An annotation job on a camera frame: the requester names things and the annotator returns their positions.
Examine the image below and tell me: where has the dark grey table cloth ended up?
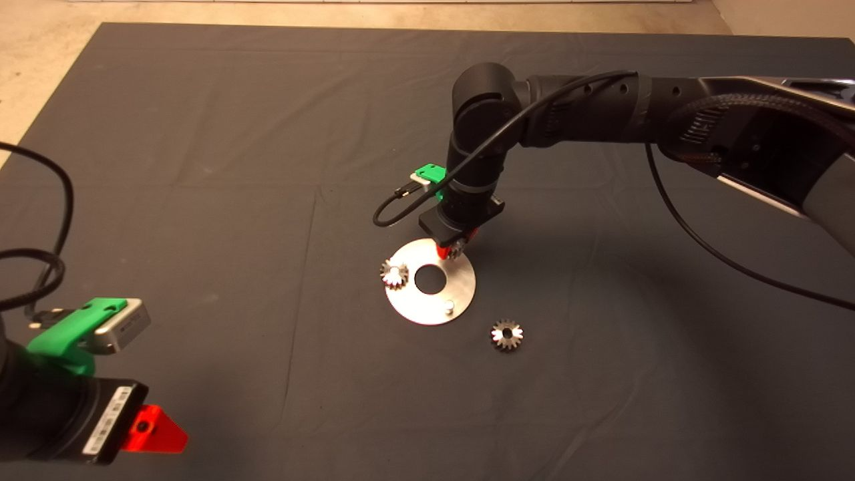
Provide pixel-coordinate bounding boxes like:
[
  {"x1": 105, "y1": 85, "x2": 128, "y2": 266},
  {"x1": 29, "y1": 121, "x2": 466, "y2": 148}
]
[{"x1": 0, "y1": 23, "x2": 855, "y2": 481}]

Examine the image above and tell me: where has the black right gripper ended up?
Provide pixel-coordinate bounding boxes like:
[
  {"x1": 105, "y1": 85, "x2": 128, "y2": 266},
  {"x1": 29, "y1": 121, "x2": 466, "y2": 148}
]
[{"x1": 419, "y1": 194, "x2": 504, "y2": 261}]

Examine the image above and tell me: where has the round metal carrier plate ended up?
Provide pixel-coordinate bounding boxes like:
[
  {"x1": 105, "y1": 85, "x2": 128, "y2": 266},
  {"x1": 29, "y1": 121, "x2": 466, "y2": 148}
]
[{"x1": 384, "y1": 238, "x2": 477, "y2": 326}]

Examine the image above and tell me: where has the green right camera mount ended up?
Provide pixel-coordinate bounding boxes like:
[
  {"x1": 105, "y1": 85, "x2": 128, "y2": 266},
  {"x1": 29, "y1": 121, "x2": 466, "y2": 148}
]
[{"x1": 415, "y1": 163, "x2": 447, "y2": 202}]

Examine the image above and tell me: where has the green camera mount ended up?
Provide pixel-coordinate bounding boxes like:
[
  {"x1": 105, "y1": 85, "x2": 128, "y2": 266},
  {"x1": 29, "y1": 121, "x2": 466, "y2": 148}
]
[
  {"x1": 27, "y1": 297, "x2": 128, "y2": 376},
  {"x1": 415, "y1": 163, "x2": 447, "y2": 202}
]

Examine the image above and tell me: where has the thin black left camera cable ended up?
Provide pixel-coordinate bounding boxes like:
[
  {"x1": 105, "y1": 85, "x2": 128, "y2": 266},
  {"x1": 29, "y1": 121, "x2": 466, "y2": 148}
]
[{"x1": 0, "y1": 142, "x2": 74, "y2": 323}]

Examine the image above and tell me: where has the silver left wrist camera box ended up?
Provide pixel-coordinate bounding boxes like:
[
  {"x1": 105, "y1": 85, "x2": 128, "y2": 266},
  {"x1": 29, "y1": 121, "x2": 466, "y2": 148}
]
[{"x1": 94, "y1": 298, "x2": 152, "y2": 354}]

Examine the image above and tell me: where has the thick black braided cable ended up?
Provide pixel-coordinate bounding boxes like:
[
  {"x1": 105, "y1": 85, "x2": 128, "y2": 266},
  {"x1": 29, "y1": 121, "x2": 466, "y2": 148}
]
[
  {"x1": 661, "y1": 92, "x2": 855, "y2": 166},
  {"x1": 0, "y1": 249, "x2": 66, "y2": 312}
]

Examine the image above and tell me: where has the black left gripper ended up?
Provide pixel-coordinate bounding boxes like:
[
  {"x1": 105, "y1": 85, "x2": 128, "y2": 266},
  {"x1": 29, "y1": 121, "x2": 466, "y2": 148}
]
[{"x1": 0, "y1": 379, "x2": 190, "y2": 465}]

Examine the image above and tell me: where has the green left camera mount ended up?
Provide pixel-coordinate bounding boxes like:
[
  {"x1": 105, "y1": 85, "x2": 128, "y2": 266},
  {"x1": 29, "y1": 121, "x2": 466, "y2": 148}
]
[{"x1": 27, "y1": 297, "x2": 128, "y2": 376}]

